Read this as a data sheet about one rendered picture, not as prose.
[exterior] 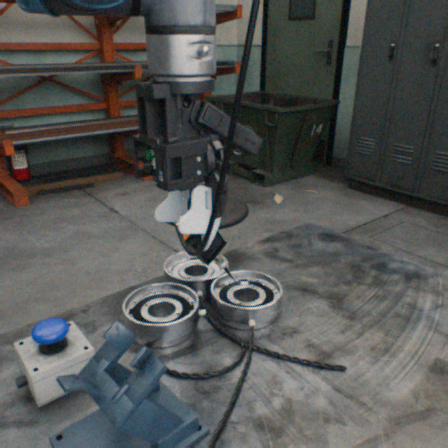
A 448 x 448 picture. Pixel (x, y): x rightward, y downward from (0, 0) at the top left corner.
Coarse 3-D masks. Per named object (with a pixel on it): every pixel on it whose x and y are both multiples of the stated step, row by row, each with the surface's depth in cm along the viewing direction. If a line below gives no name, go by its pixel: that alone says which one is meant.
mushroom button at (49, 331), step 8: (48, 320) 49; (56, 320) 49; (64, 320) 49; (40, 328) 48; (48, 328) 48; (56, 328) 48; (64, 328) 48; (32, 336) 47; (40, 336) 47; (48, 336) 47; (56, 336) 47; (48, 344) 49; (56, 344) 49
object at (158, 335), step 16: (144, 288) 62; (160, 288) 63; (176, 288) 63; (128, 304) 60; (160, 304) 61; (176, 304) 60; (192, 304) 60; (128, 320) 55; (160, 320) 57; (192, 320) 56; (144, 336) 55; (160, 336) 54; (176, 336) 55
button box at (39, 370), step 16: (64, 336) 50; (80, 336) 51; (16, 352) 50; (32, 352) 49; (48, 352) 48; (64, 352) 48; (80, 352) 48; (32, 368) 46; (48, 368) 46; (64, 368) 47; (80, 368) 49; (16, 384) 48; (32, 384) 46; (48, 384) 47; (48, 400) 47
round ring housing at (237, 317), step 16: (240, 272) 66; (256, 272) 66; (240, 288) 64; (256, 288) 64; (272, 288) 64; (224, 304) 58; (240, 304) 60; (256, 304) 60; (272, 304) 58; (224, 320) 60; (240, 320) 58; (256, 320) 58; (272, 320) 61
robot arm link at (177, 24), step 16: (144, 0) 41; (160, 0) 41; (176, 0) 41; (192, 0) 41; (208, 0) 42; (144, 16) 43; (160, 16) 42; (176, 16) 41; (192, 16) 42; (208, 16) 43; (160, 32) 42; (176, 32) 42; (192, 32) 42; (208, 32) 43
